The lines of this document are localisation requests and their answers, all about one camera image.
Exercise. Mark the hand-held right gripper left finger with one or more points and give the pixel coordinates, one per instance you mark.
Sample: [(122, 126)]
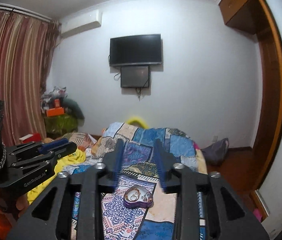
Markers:
[(116, 165)]

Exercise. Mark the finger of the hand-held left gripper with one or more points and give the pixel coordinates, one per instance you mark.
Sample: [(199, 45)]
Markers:
[(51, 146), (64, 150)]

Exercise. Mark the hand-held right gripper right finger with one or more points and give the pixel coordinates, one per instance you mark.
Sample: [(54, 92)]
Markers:
[(159, 165)]

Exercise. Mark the pair of silver rings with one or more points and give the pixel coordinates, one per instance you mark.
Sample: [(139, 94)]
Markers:
[(133, 196)]

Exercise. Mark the small metal jewelry piece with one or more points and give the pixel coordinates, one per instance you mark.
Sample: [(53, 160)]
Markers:
[(146, 198)]

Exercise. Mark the purple heart-shaped tin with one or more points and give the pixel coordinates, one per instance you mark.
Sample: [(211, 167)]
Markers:
[(137, 203)]

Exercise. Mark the yellow cloth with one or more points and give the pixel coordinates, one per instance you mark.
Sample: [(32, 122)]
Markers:
[(73, 158)]

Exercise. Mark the orange patterned quilt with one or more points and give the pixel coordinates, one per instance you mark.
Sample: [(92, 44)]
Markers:
[(81, 138)]

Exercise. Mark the red box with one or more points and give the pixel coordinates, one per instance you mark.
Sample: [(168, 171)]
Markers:
[(32, 138)]

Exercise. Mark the green covered table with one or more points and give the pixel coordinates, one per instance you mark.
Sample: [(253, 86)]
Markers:
[(61, 125)]

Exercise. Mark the flat orange box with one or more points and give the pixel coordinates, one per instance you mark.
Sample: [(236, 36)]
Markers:
[(55, 112)]

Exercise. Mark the patchwork printed blanket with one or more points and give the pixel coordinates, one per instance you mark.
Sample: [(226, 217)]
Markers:
[(141, 135)]

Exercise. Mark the grey green cushion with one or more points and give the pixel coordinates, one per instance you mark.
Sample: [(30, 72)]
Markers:
[(74, 108)]

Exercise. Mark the small orange box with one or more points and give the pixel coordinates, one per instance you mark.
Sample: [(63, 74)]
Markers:
[(57, 103)]

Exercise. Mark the pile of clutter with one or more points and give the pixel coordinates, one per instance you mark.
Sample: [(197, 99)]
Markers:
[(53, 93)]

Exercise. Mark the dark grey bag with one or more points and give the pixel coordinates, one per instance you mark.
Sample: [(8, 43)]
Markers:
[(214, 152)]

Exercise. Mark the striped brown curtain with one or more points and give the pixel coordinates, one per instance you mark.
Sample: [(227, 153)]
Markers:
[(13, 75)]

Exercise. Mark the small black monitor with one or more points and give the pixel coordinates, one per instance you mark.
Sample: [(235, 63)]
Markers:
[(134, 76)]

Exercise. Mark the pink object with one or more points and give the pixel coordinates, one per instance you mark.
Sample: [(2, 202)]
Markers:
[(257, 213)]

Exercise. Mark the white air conditioner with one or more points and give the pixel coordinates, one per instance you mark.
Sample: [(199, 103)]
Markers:
[(81, 22)]

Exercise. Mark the wooden overhead cabinet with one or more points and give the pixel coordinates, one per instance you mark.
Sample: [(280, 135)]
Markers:
[(240, 5)]

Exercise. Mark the white wall socket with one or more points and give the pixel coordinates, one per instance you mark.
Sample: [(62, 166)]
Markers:
[(215, 138)]

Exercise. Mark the black wall television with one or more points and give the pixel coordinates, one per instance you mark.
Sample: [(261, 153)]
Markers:
[(136, 50)]

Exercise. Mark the curtain rail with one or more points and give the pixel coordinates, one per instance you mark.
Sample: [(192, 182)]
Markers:
[(23, 11)]

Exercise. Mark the wooden door frame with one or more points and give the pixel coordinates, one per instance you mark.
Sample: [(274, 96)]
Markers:
[(278, 92)]

